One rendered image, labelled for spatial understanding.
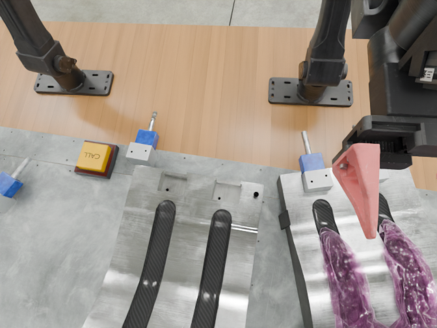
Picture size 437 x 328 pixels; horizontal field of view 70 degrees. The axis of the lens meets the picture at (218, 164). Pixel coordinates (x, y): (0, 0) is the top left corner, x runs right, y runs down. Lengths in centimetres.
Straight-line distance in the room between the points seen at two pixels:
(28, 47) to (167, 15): 142
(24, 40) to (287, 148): 59
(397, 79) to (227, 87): 54
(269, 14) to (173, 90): 134
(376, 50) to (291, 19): 171
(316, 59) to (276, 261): 41
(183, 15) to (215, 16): 19
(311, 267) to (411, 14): 42
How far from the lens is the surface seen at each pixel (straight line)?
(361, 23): 39
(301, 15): 209
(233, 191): 63
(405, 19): 32
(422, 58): 29
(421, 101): 32
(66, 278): 76
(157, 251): 61
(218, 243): 60
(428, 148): 31
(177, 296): 60
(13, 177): 84
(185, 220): 60
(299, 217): 64
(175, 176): 64
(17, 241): 83
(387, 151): 34
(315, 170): 64
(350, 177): 32
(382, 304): 63
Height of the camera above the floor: 148
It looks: 71 degrees down
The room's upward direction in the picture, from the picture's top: 10 degrees counter-clockwise
